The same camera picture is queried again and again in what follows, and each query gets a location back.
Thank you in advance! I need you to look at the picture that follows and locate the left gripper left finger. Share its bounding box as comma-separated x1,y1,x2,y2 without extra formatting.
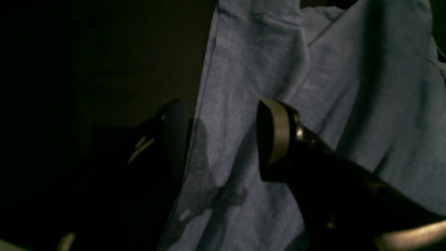
1,99,189,251

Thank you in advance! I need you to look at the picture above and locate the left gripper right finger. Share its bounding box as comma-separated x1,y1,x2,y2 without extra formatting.
256,99,445,251

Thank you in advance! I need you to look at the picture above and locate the light blue t-shirt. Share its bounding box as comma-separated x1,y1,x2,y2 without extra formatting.
157,0,446,251

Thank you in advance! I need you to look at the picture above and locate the black table cloth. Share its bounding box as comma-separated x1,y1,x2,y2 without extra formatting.
0,0,223,251

